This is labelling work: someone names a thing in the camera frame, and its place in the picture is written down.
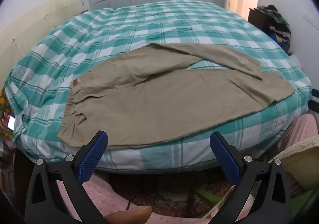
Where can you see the yellow floral cloth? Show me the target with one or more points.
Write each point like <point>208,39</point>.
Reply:
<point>3,107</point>

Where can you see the dark wooden cabinet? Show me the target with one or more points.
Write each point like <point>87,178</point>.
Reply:
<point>256,18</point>

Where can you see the khaki pants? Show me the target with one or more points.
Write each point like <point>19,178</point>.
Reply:
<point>149,104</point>

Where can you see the green mat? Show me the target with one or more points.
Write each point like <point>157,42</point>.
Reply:
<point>209,196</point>

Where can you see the cream fleece garment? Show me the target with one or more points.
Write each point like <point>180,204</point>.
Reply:
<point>301,159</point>

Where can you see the pile of clothes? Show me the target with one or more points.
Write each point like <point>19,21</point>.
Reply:
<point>279,29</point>

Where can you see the cream pillow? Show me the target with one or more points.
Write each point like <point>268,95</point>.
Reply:
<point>37,22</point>

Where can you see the white wall socket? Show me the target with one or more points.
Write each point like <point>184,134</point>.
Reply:
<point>309,19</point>

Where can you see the patterned floor rug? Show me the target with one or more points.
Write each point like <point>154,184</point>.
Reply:
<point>169,194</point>

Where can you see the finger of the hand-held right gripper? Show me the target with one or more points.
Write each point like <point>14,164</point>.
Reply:
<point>314,107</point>
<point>315,92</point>

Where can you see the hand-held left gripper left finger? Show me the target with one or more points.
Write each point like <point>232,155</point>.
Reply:
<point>92,156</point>

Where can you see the phone with lit screen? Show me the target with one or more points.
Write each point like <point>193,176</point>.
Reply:
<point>10,123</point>

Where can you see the person's left hand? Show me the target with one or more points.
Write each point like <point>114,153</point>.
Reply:
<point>132,215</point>

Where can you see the person's leg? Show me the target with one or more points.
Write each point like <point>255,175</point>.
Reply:
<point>299,129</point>
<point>104,199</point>

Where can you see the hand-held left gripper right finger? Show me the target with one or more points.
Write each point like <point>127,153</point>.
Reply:
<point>225,156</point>

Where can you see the person's right leg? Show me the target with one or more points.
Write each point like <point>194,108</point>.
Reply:
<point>299,129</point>

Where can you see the bed with green checked sheet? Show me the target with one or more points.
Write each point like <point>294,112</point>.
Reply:
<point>149,22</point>

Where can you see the person's left leg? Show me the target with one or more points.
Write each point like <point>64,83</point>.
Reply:
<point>104,199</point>

